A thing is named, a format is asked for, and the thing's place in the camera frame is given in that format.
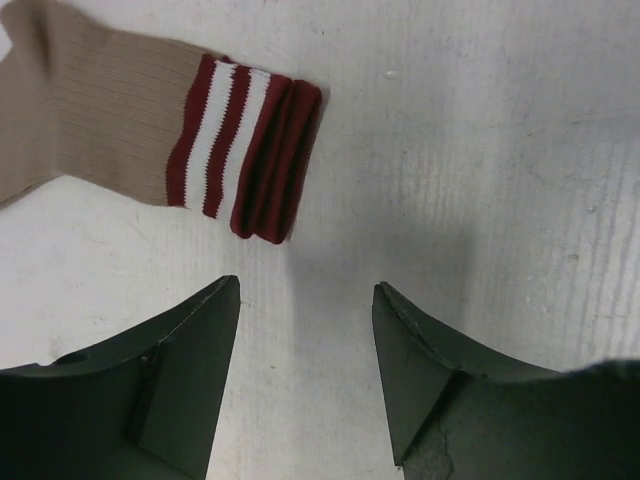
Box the tan sock with striped cuff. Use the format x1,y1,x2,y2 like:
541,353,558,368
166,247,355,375
1,1,322,244

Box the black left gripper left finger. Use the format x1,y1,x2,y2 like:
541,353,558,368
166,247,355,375
1,275,240,479

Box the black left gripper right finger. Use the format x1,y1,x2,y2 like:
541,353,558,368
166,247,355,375
372,282,639,479

